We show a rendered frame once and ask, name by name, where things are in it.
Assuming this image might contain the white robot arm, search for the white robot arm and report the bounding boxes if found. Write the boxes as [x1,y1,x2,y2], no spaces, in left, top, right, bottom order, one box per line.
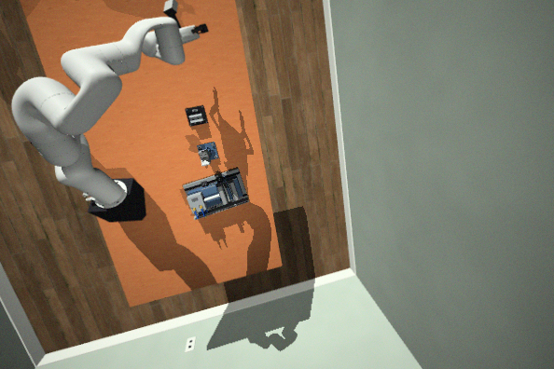
[11,0,186,208]

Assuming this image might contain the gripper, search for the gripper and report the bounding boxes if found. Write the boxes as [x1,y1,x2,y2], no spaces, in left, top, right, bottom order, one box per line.
[179,23,209,45]

